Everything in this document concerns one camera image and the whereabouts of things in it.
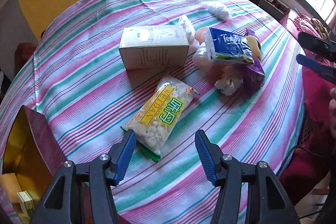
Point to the small white wrapped bundle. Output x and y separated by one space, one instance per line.
188 28

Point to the striped pink green bedsheet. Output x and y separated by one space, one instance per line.
77 80

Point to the blue Tempo tissue pack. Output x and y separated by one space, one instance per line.
223 47

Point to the white low shelf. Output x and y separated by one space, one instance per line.
278 8

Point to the magenta blanket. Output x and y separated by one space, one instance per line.
314 156

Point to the white crumpled plastic bag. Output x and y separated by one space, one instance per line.
219 10

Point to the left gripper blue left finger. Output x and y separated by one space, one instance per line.
62 201

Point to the peach capped white bottle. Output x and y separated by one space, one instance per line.
200 57

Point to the crumpled white tissue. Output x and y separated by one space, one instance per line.
231 80

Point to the small green white box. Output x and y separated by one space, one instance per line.
26 203

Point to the yellow sponge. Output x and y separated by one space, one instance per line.
254 46

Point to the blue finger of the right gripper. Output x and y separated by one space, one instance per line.
323 71
316 45

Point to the yellow green snack bag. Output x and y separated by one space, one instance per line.
156 119

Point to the person's hand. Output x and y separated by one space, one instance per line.
332 109

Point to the maroon gold storage box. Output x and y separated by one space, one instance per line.
31 159

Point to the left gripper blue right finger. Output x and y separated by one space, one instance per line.
267 201

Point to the cream cardboard box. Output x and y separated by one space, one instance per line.
147 47

